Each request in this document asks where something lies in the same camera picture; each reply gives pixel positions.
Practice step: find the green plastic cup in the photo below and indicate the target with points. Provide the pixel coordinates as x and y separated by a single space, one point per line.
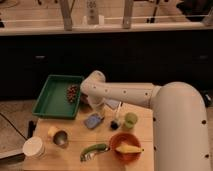
130 120

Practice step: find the orange bowl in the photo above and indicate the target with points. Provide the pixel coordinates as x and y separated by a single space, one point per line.
127 138

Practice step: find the bunch of dark grapes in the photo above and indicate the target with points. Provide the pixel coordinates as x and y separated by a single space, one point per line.
72 93

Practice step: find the green handled spatula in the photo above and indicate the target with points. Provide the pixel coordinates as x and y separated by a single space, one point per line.
92 150

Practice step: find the yellow corn cob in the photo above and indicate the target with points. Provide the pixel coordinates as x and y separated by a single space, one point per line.
126 148

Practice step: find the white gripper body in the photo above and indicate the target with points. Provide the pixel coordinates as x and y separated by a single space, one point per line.
97 105

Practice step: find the metal cup with yellow handle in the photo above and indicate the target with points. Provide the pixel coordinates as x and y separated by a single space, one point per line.
58 136

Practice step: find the green plastic tray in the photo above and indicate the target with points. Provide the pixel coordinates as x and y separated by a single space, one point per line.
52 101

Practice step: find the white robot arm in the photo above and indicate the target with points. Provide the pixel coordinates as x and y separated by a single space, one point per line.
180 129

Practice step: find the white round container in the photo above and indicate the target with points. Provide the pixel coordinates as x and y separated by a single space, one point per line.
33 147

